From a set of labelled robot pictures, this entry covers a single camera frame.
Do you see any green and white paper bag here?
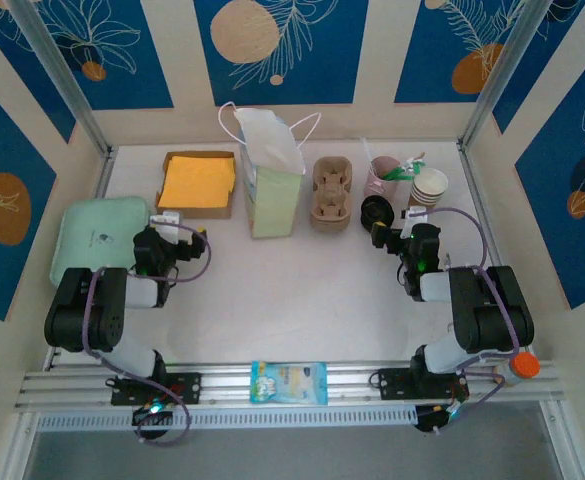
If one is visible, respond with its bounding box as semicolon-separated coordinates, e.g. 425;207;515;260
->
217;101;322;240

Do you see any black lid stack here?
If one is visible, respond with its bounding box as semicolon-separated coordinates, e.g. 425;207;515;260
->
359;195;396;232

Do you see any cardboard napkin box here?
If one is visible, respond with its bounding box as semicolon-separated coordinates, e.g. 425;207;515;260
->
154;150;237;220

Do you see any pink straw holder cup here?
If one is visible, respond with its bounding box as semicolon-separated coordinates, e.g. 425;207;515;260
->
362;155;403;201

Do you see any yellow napkin stack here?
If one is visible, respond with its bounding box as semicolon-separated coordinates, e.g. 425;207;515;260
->
158;155;237;209

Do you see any mint green tray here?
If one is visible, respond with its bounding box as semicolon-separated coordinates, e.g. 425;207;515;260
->
49;195;153;287

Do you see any pulp cup carrier stack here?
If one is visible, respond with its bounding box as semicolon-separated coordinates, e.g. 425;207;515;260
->
309;155;356;232

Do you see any brown paper cup stack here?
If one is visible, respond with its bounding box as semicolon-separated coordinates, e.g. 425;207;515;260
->
407;167;449;209

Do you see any orange capped bottle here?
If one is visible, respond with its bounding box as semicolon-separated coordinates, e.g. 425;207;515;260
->
491;351;541;387

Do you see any blue wet wipes packet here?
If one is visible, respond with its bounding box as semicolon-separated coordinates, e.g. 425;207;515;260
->
249;360;329;406

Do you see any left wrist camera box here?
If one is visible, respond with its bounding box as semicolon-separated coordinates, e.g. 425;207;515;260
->
149;210;183;231

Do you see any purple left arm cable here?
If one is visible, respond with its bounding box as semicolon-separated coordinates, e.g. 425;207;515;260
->
80;222;213;447

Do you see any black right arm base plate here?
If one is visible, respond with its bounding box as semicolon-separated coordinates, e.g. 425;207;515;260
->
375;367;471;401

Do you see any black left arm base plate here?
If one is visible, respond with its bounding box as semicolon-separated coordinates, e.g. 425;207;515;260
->
110;370;203;407

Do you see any aluminium mounting rail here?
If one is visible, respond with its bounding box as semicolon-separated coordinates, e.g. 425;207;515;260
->
14;359;568;409

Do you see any white slotted cable duct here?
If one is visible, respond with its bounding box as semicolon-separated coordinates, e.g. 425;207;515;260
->
36;404;418;432

